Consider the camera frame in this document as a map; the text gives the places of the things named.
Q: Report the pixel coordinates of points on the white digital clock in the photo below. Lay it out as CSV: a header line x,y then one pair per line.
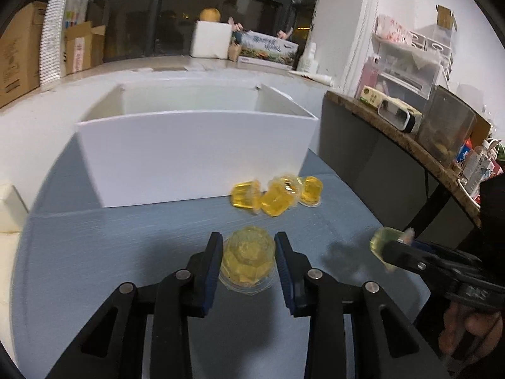
x,y
400,115

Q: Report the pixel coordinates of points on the small open cardboard box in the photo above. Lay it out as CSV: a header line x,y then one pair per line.
x,y
84,47

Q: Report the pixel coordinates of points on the clear plastic drawer organizer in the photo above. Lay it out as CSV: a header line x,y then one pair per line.
x,y
407,64

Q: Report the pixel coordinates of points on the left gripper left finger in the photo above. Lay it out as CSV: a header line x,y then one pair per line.
x,y
205,269

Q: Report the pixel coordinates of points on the cream tissue box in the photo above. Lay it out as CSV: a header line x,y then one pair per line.
x,y
372,97

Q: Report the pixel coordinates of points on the large cardboard box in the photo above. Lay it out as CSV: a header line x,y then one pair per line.
x,y
20,45

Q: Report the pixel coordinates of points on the dark wooden side table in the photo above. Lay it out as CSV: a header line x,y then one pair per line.
x,y
398,180

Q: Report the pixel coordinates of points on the white foam box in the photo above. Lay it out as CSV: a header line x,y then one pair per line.
x,y
211,40

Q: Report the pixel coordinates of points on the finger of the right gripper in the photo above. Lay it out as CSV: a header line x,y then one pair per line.
x,y
410,260

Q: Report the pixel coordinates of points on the dotted white paper bag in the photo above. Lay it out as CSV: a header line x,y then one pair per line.
x,y
59,16

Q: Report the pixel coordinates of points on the clear plastic jar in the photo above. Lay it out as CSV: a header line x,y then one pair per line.
x,y
446,125

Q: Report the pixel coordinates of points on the cream leather armrest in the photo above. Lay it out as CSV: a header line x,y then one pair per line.
x,y
13,217

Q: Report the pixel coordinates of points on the white storage box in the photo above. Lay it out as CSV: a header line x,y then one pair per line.
x,y
165,141

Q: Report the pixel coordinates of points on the right hand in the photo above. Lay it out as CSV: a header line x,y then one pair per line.
x,y
487,327

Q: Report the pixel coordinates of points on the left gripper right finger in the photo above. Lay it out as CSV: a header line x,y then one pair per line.
x,y
292,268

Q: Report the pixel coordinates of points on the round yellow fruit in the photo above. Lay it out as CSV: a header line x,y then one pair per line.
x,y
210,15

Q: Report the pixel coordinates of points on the printed landscape carton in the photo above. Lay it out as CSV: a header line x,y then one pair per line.
x,y
266,50

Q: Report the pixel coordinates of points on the yellow jelly cup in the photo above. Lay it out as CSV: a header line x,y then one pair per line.
x,y
312,188
247,195
385,235
248,263
282,194

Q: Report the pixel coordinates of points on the white plastic bottle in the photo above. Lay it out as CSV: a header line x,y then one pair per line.
x,y
308,62

